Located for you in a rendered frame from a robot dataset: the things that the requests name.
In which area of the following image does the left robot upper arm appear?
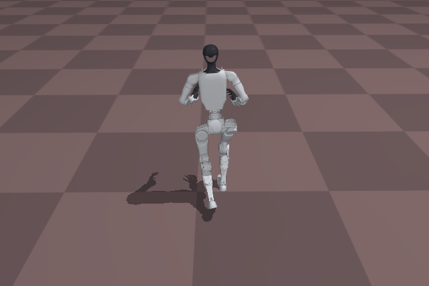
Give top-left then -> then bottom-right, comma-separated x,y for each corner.
178,72 -> 199,106

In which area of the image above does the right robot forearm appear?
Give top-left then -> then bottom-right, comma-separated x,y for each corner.
231,97 -> 249,106

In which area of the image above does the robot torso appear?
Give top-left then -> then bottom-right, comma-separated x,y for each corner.
198,67 -> 227,135

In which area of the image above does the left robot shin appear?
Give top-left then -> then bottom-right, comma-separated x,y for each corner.
200,162 -> 214,201

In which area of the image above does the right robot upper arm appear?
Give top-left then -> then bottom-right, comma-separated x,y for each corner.
225,71 -> 249,104

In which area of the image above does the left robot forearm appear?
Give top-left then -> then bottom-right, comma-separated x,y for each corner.
188,95 -> 198,105

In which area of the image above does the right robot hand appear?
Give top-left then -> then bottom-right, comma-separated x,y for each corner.
227,88 -> 238,100

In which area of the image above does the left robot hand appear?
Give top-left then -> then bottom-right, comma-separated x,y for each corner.
191,84 -> 199,99

